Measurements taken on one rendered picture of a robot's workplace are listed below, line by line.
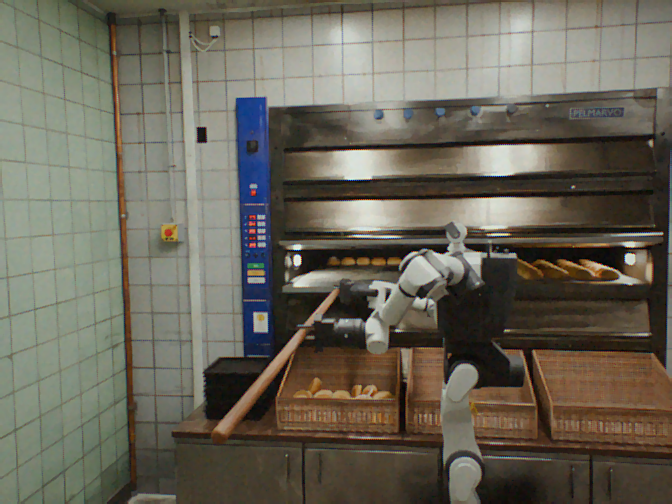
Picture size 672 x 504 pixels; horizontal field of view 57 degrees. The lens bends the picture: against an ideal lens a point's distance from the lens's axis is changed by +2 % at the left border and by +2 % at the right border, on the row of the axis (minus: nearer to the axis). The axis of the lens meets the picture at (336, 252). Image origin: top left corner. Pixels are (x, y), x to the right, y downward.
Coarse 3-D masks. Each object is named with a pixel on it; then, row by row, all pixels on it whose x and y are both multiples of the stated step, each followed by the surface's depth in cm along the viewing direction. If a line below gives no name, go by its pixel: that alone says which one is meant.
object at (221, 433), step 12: (336, 288) 278; (324, 312) 231; (300, 336) 185; (288, 348) 169; (276, 360) 157; (264, 372) 146; (276, 372) 151; (264, 384) 139; (252, 396) 130; (240, 408) 122; (228, 420) 115; (240, 420) 120; (216, 432) 110; (228, 432) 112
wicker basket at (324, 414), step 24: (312, 360) 317; (336, 360) 316; (360, 360) 314; (384, 360) 313; (288, 384) 298; (336, 384) 314; (360, 384) 312; (288, 408) 275; (312, 408) 273; (336, 408) 272; (360, 408) 270; (384, 408) 299; (384, 432) 270
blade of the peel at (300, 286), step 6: (300, 282) 323; (306, 282) 322; (312, 282) 322; (318, 282) 321; (324, 282) 321; (330, 282) 320; (336, 282) 320; (360, 282) 317; (366, 282) 317; (372, 282) 316; (390, 282) 315; (396, 282) 314; (288, 288) 291; (294, 288) 291; (300, 288) 290; (306, 288) 290; (312, 288) 290; (318, 288) 289; (324, 288) 289; (330, 288) 289
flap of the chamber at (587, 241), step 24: (312, 240) 303; (336, 240) 301; (360, 240) 299; (384, 240) 298; (408, 240) 296; (432, 240) 294; (480, 240) 291; (504, 240) 290; (528, 240) 288; (552, 240) 286; (576, 240) 285; (600, 240) 283; (624, 240) 282; (648, 240) 281
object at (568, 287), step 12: (528, 288) 304; (540, 288) 303; (552, 288) 302; (564, 288) 302; (576, 288) 301; (588, 288) 300; (600, 288) 299; (612, 288) 299; (624, 288) 298; (636, 288) 297; (648, 288) 296
